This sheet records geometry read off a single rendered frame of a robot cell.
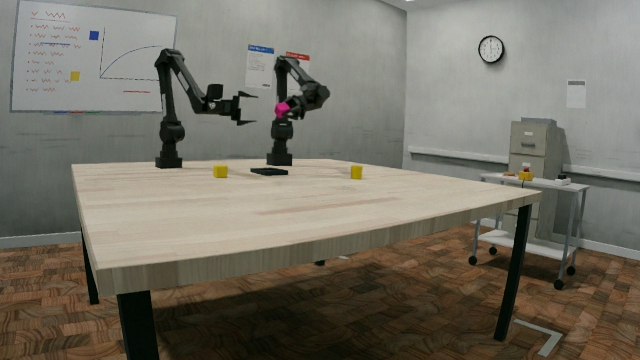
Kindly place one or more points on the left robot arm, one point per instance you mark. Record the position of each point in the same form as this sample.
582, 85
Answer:
313, 93

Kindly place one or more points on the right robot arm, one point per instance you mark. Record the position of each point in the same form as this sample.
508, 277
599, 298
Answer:
171, 130

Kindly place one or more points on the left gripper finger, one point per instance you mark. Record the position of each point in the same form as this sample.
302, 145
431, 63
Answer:
289, 99
295, 116

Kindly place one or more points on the magenta cube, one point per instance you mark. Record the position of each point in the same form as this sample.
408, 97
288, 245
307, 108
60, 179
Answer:
281, 108

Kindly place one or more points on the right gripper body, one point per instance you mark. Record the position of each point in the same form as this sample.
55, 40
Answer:
235, 104

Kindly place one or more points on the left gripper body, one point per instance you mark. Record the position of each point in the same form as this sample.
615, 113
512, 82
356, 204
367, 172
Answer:
297, 102

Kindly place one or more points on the yellow cylinder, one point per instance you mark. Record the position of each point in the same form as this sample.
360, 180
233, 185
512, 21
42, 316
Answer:
356, 172

